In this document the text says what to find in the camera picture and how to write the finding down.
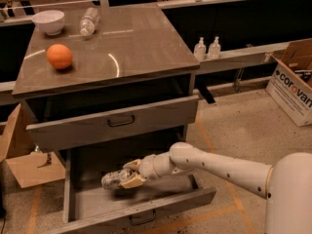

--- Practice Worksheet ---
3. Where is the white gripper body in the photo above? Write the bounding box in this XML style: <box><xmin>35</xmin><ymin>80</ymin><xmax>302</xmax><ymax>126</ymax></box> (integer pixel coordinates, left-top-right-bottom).
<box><xmin>138</xmin><ymin>154</ymin><xmax>159</xmax><ymax>180</ymax></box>

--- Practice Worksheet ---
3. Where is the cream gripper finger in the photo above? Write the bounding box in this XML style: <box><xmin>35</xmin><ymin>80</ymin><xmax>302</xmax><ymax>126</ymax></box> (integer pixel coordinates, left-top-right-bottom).
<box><xmin>121</xmin><ymin>174</ymin><xmax>145</xmax><ymax>189</ymax></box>
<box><xmin>123</xmin><ymin>159</ymin><xmax>141</xmax><ymax>172</ymax></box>

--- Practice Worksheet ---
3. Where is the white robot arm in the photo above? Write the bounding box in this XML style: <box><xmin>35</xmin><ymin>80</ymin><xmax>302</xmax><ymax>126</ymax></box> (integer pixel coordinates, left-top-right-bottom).
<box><xmin>122</xmin><ymin>142</ymin><xmax>312</xmax><ymax>234</ymax></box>

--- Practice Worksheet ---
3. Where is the grey lower open drawer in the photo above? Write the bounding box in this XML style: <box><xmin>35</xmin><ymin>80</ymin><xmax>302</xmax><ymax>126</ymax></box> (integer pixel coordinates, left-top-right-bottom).
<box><xmin>53</xmin><ymin>130</ymin><xmax>216</xmax><ymax>234</ymax></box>

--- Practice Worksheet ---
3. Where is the grey open drawer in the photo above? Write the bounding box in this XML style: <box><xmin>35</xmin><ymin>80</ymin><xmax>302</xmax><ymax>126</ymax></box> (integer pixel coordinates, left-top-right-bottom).
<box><xmin>53</xmin><ymin>130</ymin><xmax>216</xmax><ymax>234</ymax></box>
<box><xmin>26</xmin><ymin>96</ymin><xmax>199</xmax><ymax>151</ymax></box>

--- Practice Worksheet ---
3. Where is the grey upper open drawer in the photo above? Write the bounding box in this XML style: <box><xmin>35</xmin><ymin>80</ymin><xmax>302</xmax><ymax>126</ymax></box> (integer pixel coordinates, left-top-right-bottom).
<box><xmin>26</xmin><ymin>96</ymin><xmax>199</xmax><ymax>151</ymax></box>

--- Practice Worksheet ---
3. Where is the grey drawer cabinet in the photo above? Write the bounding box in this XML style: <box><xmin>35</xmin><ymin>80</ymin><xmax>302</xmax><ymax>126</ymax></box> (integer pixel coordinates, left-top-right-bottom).
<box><xmin>12</xmin><ymin>2</ymin><xmax>201</xmax><ymax>154</ymax></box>

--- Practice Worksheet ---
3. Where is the left sanitizer bottle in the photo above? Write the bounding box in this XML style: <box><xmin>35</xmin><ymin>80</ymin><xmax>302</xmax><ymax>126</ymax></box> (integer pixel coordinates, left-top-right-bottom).
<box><xmin>194</xmin><ymin>37</ymin><xmax>207</xmax><ymax>60</ymax></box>

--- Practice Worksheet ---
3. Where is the orange ball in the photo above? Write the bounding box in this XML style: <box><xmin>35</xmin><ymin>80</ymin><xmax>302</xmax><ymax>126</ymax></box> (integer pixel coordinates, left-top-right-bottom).
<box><xmin>46</xmin><ymin>44</ymin><xmax>72</xmax><ymax>70</ymax></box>

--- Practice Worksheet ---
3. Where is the clear plastic water bottle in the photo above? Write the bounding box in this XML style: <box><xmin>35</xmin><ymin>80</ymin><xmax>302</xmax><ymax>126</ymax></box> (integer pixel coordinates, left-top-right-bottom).
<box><xmin>79</xmin><ymin>8</ymin><xmax>100</xmax><ymax>36</ymax></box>

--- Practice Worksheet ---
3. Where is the corovan cardboard box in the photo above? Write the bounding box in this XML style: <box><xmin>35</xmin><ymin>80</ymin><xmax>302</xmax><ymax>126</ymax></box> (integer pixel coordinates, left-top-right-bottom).
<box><xmin>266</xmin><ymin>39</ymin><xmax>312</xmax><ymax>127</ymax></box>

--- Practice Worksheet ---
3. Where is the white bowl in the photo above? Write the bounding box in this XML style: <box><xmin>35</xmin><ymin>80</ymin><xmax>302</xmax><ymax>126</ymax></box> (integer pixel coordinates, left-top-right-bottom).
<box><xmin>31</xmin><ymin>10</ymin><xmax>64</xmax><ymax>35</ymax></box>

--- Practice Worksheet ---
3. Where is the black lower drawer handle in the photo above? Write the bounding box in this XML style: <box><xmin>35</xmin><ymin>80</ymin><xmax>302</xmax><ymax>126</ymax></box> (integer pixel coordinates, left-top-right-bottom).
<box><xmin>129</xmin><ymin>210</ymin><xmax>157</xmax><ymax>226</ymax></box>

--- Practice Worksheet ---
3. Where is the black drawer handle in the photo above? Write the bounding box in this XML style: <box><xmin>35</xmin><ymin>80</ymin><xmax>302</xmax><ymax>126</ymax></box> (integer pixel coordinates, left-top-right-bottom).
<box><xmin>129</xmin><ymin>210</ymin><xmax>157</xmax><ymax>226</ymax></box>
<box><xmin>107</xmin><ymin>115</ymin><xmax>136</xmax><ymax>128</ymax></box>

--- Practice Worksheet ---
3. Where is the black upper drawer handle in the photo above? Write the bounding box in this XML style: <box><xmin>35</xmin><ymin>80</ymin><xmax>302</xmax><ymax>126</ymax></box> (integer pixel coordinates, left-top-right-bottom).
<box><xmin>107</xmin><ymin>115</ymin><xmax>136</xmax><ymax>128</ymax></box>

